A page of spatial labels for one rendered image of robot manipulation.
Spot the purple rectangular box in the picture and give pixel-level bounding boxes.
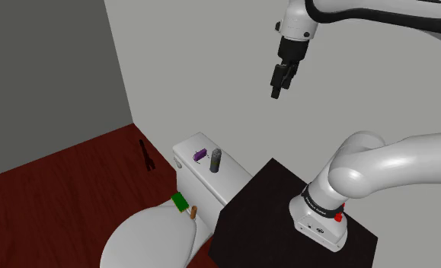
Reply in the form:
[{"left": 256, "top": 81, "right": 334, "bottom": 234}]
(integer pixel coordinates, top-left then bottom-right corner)
[{"left": 192, "top": 148, "right": 209, "bottom": 163}]

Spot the white toilet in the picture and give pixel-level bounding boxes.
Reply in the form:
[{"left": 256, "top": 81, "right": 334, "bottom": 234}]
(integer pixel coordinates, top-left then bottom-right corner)
[{"left": 99, "top": 131, "right": 254, "bottom": 268}]

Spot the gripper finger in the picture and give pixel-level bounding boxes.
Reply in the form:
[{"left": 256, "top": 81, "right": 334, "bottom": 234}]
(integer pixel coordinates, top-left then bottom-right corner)
[
  {"left": 282, "top": 60, "right": 301, "bottom": 91},
  {"left": 270, "top": 63, "right": 289, "bottom": 101}
]

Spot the green rectangular box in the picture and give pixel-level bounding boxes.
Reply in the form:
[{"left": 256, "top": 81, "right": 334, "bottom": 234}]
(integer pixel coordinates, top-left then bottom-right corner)
[{"left": 170, "top": 191, "right": 190, "bottom": 214}]

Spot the black robot stand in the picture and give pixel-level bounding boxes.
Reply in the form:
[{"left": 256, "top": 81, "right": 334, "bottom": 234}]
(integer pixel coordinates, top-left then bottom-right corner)
[{"left": 207, "top": 157, "right": 379, "bottom": 268}]

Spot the grey spray can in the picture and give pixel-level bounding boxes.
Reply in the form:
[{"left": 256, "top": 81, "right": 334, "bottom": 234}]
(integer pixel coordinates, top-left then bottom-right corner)
[{"left": 209, "top": 148, "right": 223, "bottom": 174}]

